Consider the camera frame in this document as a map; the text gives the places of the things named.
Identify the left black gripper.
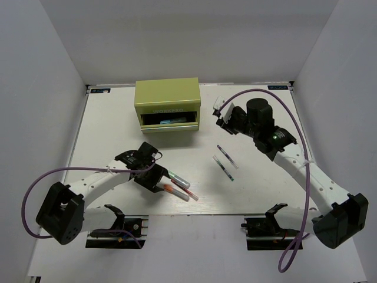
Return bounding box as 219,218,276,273
134,162,170,193

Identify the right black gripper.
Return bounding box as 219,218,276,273
217,107,259,138

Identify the orange highlighter marker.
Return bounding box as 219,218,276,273
163,184,190,202

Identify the blue highlighter marker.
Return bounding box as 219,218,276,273
160,117,187,125

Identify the green metal drawer box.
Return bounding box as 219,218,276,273
134,77,201,134

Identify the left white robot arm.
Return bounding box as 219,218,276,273
36,142,171,245

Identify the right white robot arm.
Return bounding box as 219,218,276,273
213,97,369,249

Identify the purple gel pen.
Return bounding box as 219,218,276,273
217,144,239,169

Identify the green highlighter marker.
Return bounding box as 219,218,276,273
168,171,190,189

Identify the red gel pen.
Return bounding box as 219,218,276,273
173,182,199,201

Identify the green gel pen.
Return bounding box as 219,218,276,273
212,155,234,182

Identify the right blue corner label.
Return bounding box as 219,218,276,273
267,85,289,90

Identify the blue corner label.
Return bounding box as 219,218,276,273
267,85,289,90
90,88,111,94

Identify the left blue corner label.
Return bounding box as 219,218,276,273
90,88,111,94

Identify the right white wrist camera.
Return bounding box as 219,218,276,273
213,96,235,124

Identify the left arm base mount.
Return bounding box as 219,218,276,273
85,216,149,249

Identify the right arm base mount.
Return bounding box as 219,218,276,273
240,217,298,251

